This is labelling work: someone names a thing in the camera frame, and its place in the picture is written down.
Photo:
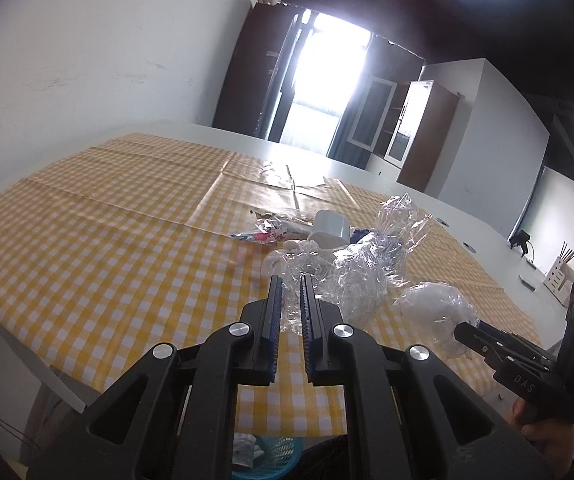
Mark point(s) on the teal curtain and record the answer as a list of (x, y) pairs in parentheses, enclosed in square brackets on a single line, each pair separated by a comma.
[(352, 150)]

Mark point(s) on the wooden glass-door cabinet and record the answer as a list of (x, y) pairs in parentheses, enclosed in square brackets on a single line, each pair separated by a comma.
[(429, 135)]

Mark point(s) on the clear plastic wrap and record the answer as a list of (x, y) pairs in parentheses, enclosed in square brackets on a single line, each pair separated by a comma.
[(357, 270)]

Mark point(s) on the black webcam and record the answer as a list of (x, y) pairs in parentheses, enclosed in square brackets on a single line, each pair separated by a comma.
[(521, 240)]

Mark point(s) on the person's right hand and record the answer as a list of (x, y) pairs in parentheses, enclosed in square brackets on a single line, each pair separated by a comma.
[(542, 435)]

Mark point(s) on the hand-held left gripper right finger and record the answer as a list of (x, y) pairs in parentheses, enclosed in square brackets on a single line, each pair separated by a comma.
[(309, 330)]

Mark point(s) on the silver foil wrapper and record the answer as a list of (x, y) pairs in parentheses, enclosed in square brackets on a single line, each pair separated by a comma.
[(266, 219)]

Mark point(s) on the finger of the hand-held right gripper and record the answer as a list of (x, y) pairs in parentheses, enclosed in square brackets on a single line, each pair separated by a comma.
[(477, 342), (527, 346)]

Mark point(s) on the pink and blue snack wrapper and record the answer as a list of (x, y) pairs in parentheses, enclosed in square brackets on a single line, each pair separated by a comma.
[(257, 236)]

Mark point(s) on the yellow checkered tablecloth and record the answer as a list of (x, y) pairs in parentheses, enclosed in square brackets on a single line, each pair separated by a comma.
[(117, 235)]

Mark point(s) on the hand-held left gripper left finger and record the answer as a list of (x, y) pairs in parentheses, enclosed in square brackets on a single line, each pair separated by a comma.
[(274, 330)]

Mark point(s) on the white partition block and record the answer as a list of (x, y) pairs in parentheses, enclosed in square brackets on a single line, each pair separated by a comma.
[(492, 135)]

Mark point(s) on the white plastic bag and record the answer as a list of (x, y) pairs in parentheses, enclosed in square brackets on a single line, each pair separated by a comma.
[(432, 305)]

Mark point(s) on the bright window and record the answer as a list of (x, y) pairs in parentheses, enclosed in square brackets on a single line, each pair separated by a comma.
[(327, 75)]

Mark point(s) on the white pen holder box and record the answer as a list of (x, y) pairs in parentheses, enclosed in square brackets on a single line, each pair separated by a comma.
[(559, 280)]

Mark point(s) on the dark brown wardrobe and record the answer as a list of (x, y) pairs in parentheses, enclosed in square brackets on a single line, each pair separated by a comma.
[(252, 70)]

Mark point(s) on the blue plastic basket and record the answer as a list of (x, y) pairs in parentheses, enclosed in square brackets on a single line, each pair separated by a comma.
[(282, 455)]

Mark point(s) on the white cup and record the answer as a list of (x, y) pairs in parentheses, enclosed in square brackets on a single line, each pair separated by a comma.
[(329, 227)]

